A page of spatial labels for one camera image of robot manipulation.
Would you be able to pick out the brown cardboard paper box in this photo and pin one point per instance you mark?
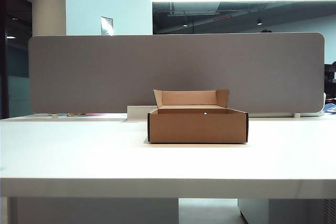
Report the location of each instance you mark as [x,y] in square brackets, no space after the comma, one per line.
[197,128]

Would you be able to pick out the grey fabric desk partition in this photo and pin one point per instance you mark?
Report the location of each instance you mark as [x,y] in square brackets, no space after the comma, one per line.
[105,77]

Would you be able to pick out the pink flat sheet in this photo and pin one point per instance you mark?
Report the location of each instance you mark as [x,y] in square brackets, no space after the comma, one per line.
[95,114]

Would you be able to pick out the small brown flat object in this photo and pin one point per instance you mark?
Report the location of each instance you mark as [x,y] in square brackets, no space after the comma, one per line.
[76,114]

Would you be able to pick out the white desk leg panel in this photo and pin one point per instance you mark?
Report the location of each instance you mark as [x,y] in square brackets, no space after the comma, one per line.
[92,212]

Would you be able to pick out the blue cloth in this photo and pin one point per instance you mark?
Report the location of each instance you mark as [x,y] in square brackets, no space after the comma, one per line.
[331,109]

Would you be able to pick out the black office chair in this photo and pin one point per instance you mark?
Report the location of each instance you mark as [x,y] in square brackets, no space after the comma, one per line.
[331,77]

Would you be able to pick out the white wall poster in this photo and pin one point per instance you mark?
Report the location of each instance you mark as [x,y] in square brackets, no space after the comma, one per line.
[107,26]

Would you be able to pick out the white desk pedestal cabinet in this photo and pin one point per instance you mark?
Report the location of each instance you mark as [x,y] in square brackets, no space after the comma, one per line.
[288,212]

